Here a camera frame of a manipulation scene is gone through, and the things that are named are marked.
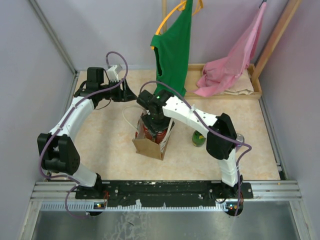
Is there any purple soda can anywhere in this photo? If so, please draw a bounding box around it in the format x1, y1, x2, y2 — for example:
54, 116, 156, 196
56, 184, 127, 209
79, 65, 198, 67
235, 133, 245, 152

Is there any green glass bottle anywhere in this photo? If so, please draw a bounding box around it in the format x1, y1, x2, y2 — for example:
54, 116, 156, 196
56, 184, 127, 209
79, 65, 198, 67
191, 130, 206, 147

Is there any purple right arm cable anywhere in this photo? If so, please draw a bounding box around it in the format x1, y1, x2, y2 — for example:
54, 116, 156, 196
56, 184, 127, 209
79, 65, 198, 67
139, 80, 252, 217

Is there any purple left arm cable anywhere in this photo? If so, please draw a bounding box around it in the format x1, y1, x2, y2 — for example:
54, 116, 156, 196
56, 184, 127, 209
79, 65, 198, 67
39, 51, 129, 220

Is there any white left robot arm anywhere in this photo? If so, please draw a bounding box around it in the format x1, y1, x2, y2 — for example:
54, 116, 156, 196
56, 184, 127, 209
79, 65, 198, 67
37, 65, 137, 199

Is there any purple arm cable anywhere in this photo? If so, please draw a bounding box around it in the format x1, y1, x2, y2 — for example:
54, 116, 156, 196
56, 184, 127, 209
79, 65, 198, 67
39, 51, 129, 220
139, 80, 252, 217

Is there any red cola can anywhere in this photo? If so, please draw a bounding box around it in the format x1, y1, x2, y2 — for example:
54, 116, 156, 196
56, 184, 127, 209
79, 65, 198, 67
142, 124, 156, 142

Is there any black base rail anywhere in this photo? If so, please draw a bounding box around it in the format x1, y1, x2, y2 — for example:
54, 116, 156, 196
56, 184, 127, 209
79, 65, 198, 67
75, 180, 254, 208

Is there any yellow clothes hanger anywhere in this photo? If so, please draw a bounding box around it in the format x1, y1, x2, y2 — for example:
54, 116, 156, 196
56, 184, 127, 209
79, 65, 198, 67
151, 0, 205, 50

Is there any pink shirt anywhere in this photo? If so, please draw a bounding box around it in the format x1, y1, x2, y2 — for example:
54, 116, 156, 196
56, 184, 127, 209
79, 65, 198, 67
197, 0, 267, 88

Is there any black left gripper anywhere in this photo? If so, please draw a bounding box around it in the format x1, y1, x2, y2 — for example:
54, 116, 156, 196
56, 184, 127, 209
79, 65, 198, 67
99, 78, 137, 102

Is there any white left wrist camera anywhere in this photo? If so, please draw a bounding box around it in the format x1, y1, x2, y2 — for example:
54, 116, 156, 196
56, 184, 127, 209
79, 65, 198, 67
106, 64, 123, 83

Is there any wooden tray frame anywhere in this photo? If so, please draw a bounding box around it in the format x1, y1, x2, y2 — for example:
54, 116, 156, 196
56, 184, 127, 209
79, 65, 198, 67
184, 63, 262, 100

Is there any burlap canvas bag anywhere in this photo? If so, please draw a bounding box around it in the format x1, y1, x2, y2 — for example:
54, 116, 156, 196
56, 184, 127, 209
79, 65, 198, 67
122, 105, 175, 161

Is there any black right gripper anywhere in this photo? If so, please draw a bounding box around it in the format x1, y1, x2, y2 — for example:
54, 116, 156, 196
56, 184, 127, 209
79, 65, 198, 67
141, 112, 174, 139

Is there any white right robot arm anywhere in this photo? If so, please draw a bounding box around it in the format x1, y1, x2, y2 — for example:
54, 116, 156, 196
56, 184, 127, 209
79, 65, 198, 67
137, 89, 241, 198

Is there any green t-shirt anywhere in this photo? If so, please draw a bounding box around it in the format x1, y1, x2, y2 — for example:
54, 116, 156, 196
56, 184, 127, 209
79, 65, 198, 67
150, 0, 193, 96

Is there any orange-red soda can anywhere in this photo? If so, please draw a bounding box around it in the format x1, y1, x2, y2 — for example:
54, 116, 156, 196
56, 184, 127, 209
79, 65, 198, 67
155, 129, 167, 145

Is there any wooden rack post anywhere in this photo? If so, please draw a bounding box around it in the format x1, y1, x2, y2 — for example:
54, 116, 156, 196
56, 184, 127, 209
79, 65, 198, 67
251, 0, 302, 80

